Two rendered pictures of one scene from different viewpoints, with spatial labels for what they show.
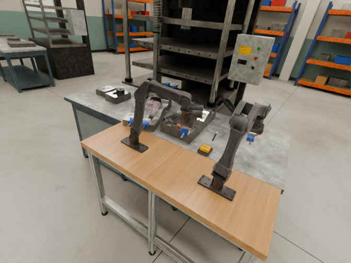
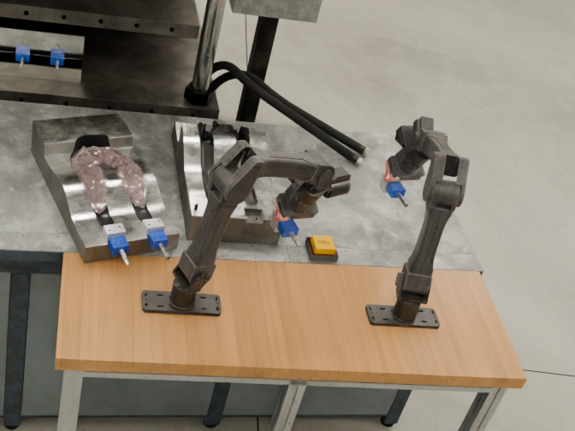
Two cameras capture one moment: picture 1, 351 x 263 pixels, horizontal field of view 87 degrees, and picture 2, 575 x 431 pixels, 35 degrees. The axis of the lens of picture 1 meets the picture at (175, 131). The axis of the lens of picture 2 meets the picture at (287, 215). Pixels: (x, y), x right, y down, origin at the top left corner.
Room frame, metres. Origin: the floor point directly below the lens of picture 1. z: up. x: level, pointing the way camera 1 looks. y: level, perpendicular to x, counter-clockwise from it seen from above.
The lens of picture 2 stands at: (-0.26, 1.39, 2.41)
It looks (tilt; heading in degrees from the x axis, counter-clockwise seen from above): 37 degrees down; 312
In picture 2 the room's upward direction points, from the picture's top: 16 degrees clockwise
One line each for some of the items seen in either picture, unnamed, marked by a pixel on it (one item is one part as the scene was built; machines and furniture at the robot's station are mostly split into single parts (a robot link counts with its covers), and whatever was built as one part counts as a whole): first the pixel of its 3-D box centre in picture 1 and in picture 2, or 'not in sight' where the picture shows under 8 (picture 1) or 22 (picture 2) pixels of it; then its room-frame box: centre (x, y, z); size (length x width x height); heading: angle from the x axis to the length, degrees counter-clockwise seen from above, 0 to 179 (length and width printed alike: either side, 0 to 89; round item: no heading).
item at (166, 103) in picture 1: (149, 109); (103, 182); (1.45, 0.24, 0.85); 0.50 x 0.26 x 0.11; 169
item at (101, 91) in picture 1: (106, 91); not in sight; (1.84, 0.77, 0.83); 0.17 x 0.13 x 0.06; 152
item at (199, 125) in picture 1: (190, 117); (225, 170); (1.36, -0.11, 0.87); 0.50 x 0.26 x 0.14; 152
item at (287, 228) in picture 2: (184, 132); (289, 230); (1.00, -0.06, 0.93); 0.13 x 0.05 x 0.05; 165
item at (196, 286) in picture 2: (135, 132); (190, 273); (1.00, 0.26, 0.90); 0.09 x 0.06 x 0.06; 172
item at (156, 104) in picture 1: (150, 105); (107, 171); (1.45, 0.23, 0.90); 0.26 x 0.18 x 0.08; 169
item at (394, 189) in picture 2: (250, 139); (397, 191); (1.01, -0.49, 0.93); 0.13 x 0.05 x 0.05; 160
